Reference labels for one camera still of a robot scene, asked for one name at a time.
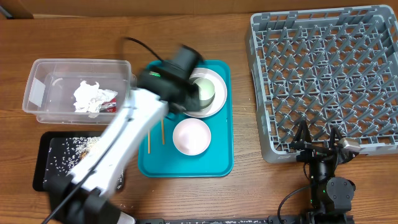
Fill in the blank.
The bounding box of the white cup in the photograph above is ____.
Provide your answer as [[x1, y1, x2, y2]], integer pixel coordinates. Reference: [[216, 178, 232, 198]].
[[193, 78, 215, 106]]

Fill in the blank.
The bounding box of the small white dish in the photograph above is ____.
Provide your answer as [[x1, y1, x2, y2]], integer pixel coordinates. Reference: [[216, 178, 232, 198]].
[[172, 118, 211, 156]]

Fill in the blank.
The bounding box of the red snack wrapper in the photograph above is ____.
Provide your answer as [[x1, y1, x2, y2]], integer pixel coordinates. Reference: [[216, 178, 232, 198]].
[[99, 98, 117, 113]]

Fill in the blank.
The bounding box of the white napkin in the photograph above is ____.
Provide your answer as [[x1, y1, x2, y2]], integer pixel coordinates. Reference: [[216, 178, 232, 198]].
[[73, 80, 118, 118]]

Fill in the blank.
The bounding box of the white rice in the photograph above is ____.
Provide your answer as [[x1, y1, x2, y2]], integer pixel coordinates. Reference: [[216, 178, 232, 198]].
[[43, 136, 125, 190]]

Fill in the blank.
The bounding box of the brown food scrap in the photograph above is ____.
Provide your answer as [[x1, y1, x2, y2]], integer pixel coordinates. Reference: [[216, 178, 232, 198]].
[[80, 150, 89, 159]]

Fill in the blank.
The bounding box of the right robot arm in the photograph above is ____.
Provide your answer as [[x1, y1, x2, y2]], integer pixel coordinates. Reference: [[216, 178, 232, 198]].
[[288, 120, 361, 223]]

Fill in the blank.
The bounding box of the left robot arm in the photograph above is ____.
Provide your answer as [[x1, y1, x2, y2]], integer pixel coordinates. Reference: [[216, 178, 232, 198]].
[[44, 59, 202, 223]]

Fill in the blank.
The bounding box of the pale green bowl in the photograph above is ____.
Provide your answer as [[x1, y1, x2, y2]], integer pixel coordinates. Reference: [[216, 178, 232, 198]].
[[200, 96, 215, 110]]

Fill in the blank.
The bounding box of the large white plate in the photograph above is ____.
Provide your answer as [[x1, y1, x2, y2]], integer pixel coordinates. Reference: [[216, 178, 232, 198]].
[[184, 68, 228, 118]]

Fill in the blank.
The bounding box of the grey dish rack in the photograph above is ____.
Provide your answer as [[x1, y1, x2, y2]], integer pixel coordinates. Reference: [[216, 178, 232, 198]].
[[246, 5, 397, 163]]

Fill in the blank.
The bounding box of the teal plastic tray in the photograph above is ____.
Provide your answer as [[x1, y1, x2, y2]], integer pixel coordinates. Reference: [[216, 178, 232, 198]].
[[137, 60, 234, 177]]

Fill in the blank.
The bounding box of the clear plastic bin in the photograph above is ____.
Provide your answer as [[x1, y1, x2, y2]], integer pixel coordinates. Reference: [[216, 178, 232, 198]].
[[22, 58, 136, 125]]

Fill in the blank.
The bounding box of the black plastic tray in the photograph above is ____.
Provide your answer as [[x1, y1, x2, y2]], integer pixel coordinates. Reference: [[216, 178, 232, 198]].
[[32, 130, 126, 192]]

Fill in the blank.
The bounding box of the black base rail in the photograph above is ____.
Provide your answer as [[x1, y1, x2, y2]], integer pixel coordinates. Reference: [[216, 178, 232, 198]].
[[133, 215, 304, 224]]

